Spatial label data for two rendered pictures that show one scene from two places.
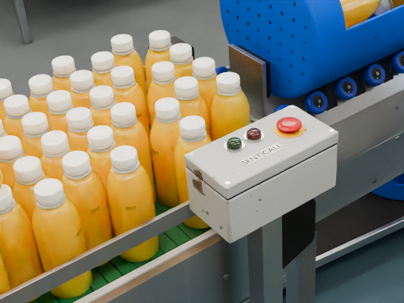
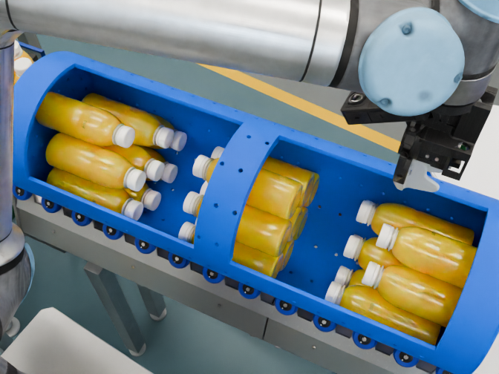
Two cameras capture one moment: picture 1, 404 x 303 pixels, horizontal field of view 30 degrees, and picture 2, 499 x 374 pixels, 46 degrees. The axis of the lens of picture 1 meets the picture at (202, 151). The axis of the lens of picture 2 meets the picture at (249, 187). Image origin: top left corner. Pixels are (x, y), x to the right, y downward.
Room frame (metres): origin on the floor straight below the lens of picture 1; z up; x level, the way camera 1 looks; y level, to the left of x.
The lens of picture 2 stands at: (1.18, -1.00, 1.96)
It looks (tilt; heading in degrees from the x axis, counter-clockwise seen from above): 55 degrees down; 59
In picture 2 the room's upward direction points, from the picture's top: 1 degrees counter-clockwise
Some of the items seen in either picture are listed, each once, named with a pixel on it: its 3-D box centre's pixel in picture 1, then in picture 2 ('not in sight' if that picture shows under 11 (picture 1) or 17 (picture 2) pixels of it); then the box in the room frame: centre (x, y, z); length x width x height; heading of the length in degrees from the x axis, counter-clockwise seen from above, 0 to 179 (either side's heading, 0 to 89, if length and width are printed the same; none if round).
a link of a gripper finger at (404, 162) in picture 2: not in sight; (406, 157); (1.58, -0.71, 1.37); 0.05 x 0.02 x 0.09; 33
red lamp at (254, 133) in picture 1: (254, 133); not in sight; (0.88, -0.08, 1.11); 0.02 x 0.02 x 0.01
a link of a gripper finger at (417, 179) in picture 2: not in sight; (416, 180); (1.60, -0.73, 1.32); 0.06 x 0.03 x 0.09; 123
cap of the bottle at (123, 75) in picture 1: (122, 75); not in sight; (1.12, 0.12, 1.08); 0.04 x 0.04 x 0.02
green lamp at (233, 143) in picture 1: (234, 143); not in sight; (0.86, -0.05, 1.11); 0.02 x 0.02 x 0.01
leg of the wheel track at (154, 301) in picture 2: not in sight; (144, 274); (1.31, -0.12, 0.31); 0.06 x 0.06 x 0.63; 33
